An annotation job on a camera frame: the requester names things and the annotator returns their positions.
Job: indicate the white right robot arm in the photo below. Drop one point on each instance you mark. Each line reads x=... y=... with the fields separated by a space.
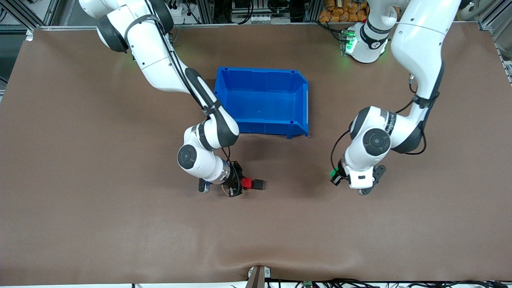
x=160 y=60

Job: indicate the green cube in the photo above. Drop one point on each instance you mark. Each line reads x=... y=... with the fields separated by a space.
x=334 y=173

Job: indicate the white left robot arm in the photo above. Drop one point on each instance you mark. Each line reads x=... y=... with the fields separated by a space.
x=420 y=40

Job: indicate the small green circuit board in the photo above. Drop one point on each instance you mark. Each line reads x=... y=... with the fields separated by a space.
x=307 y=284

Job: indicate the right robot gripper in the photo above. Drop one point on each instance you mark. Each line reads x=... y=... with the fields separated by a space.
x=235 y=182

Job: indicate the red cube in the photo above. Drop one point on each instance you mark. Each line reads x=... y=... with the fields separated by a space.
x=248 y=183

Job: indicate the metal table clamp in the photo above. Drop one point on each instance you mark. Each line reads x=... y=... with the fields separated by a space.
x=258 y=276

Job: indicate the brown table mat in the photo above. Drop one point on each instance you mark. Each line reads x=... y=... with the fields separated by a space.
x=120 y=224

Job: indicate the black cube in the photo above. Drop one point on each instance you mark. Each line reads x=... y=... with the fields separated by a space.
x=259 y=184

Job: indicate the blue plastic storage bin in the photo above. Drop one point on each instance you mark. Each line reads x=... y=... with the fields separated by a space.
x=264 y=100

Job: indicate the aluminium frame post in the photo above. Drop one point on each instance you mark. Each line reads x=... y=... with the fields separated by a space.
x=314 y=10
x=206 y=11

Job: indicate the black silver electronics box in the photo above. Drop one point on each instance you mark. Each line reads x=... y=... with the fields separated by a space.
x=260 y=10

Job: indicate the orange plastic packets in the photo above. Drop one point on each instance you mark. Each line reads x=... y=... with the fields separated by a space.
x=344 y=11

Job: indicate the aluminium side rail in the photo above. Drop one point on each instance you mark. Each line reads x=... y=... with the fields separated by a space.
x=504 y=60

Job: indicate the white power strip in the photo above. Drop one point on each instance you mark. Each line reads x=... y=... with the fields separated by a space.
x=182 y=14

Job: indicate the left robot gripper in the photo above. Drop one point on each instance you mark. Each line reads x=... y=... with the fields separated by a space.
x=337 y=178

